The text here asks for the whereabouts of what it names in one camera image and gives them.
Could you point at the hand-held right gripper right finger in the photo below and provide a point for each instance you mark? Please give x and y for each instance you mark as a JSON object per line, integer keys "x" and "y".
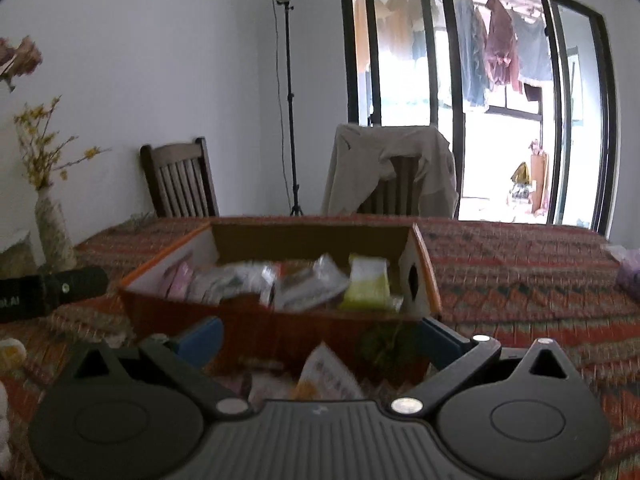
{"x": 440, "y": 342}

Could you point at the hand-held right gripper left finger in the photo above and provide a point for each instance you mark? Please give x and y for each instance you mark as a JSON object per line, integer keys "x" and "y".
{"x": 205, "y": 340}

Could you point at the pile of assorted snack bags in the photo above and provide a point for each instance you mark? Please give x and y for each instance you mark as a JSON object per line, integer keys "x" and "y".
{"x": 240, "y": 280}

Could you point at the orange cardboard box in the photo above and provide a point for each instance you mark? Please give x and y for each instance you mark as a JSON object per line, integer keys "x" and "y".
{"x": 280, "y": 330}

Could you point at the yellow-green snack packet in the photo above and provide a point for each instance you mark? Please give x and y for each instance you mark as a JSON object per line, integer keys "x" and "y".
{"x": 367, "y": 285}

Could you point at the orange white snack packet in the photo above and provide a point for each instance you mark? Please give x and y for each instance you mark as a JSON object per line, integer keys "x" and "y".
{"x": 325, "y": 375}

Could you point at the floral ceramic vase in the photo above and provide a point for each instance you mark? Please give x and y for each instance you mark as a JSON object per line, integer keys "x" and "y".
{"x": 52, "y": 235}

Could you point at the yellow flower branches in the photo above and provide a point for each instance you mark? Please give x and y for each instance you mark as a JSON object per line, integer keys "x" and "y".
{"x": 37, "y": 170}

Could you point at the slatted wooden chair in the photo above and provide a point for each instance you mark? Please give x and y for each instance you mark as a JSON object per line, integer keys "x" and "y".
{"x": 395, "y": 190}

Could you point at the yellow balcony object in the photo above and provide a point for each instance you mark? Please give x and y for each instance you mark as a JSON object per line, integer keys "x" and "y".
{"x": 520, "y": 174}

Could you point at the dark wooden chair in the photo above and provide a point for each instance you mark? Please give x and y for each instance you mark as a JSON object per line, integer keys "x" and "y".
{"x": 172, "y": 152}

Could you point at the brown balcony cylinder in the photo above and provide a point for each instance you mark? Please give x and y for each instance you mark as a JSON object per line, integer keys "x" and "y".
{"x": 539, "y": 180}

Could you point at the beige jacket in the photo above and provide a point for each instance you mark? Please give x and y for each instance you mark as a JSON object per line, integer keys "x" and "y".
{"x": 350, "y": 165}

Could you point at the purple tissue pack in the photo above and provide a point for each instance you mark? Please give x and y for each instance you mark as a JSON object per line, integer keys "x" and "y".
{"x": 630, "y": 275}

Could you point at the pink artificial flowers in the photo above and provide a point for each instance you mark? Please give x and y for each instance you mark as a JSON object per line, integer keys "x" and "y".
{"x": 27, "y": 52}

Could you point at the blue hanging shirt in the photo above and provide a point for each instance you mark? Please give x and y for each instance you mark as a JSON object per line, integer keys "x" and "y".
{"x": 470, "y": 50}

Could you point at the maroon hanging jacket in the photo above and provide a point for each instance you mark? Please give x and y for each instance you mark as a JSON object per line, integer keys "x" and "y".
{"x": 502, "y": 45}

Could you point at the pale blue hanging garment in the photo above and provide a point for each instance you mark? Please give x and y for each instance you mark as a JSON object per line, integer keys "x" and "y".
{"x": 532, "y": 50}

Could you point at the orange hanging garment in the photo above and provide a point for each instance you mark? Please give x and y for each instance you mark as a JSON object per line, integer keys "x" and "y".
{"x": 395, "y": 25}

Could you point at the black sliding door frame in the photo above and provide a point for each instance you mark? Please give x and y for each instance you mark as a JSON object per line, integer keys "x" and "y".
{"x": 609, "y": 135}

